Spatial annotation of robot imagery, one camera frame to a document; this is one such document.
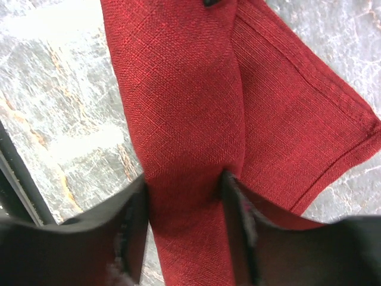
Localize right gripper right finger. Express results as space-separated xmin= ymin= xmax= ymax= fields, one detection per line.
xmin=220 ymin=172 xmax=380 ymax=285

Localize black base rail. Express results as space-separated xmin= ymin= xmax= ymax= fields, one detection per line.
xmin=1 ymin=125 xmax=56 ymax=226

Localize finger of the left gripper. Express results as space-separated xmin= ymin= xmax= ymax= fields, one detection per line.
xmin=203 ymin=0 xmax=221 ymax=7

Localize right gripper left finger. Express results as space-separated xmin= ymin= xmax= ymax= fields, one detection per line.
xmin=1 ymin=176 xmax=148 ymax=286

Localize dark red cloth napkin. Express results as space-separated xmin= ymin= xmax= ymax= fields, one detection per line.
xmin=101 ymin=1 xmax=380 ymax=285

